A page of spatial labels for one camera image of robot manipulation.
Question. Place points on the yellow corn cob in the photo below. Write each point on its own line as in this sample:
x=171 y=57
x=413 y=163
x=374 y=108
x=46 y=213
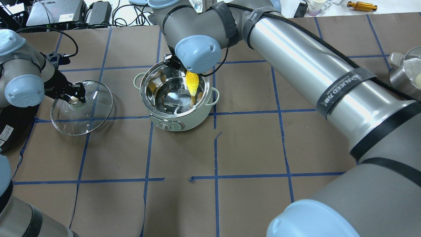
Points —
x=192 y=82

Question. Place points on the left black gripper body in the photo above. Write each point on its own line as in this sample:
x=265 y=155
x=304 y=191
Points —
x=53 y=87

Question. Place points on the black rice cooker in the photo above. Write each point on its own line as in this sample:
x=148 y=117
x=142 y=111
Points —
x=14 y=123

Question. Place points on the white paper cup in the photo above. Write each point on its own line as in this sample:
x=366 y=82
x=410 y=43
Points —
x=315 y=6

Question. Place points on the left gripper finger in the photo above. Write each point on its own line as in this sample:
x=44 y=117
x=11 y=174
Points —
x=78 y=93
x=67 y=98

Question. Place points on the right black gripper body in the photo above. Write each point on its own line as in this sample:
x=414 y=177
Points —
x=176 y=63

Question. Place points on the steel bowl with food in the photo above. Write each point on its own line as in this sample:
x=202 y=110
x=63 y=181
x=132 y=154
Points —
x=405 y=74

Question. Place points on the white electric cooking pot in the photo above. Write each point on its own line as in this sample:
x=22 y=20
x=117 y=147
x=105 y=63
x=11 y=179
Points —
x=165 y=94

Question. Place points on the black power brick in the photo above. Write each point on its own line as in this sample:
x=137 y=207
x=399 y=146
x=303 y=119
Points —
x=100 y=13

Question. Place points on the gold metal cylinder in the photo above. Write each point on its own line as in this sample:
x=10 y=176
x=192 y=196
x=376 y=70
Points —
x=362 y=6

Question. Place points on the aluminium frame post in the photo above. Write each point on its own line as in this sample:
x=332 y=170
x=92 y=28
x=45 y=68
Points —
x=208 y=3

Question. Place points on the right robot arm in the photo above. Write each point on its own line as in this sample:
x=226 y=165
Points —
x=380 y=197

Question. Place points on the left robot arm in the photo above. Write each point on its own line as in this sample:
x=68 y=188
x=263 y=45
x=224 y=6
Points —
x=26 y=77

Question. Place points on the glass pot lid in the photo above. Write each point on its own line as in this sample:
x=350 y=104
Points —
x=83 y=118

